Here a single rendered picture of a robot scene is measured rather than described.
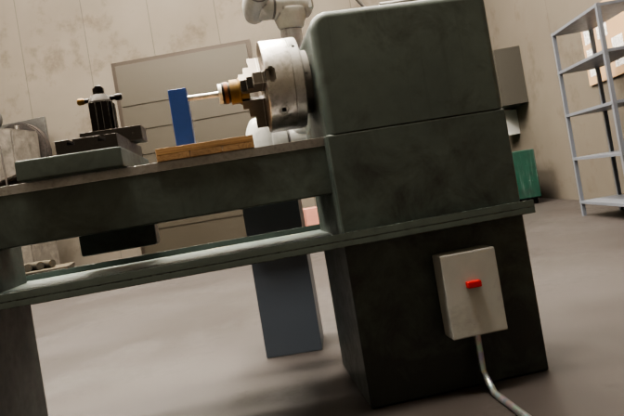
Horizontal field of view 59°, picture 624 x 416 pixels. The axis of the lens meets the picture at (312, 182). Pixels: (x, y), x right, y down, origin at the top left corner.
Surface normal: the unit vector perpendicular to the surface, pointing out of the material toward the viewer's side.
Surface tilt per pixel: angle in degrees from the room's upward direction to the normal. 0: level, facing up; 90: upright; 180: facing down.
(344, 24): 90
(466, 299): 90
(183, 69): 90
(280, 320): 90
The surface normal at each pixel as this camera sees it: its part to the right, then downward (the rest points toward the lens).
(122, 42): -0.04, 0.00
